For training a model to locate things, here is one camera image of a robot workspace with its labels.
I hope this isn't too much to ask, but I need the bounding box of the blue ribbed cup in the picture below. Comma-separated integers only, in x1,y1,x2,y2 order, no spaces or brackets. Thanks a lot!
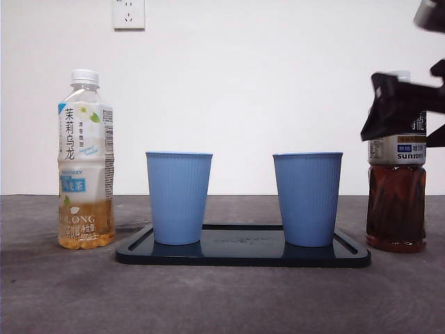
272,151,344,248
145,151,213,246

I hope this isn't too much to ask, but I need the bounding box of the jasmine oolong tea bottle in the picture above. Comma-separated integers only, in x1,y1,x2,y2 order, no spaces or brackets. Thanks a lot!
57,68,116,251

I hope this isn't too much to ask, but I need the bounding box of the white wall socket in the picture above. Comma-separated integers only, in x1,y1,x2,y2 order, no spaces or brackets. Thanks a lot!
112,0,145,31

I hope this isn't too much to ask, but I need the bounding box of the dark oolong tea bottle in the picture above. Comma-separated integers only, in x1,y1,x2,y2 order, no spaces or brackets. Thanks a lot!
365,70,428,254

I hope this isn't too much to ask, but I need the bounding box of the dark blue tray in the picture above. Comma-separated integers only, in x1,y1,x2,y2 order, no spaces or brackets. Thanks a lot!
115,223,372,268

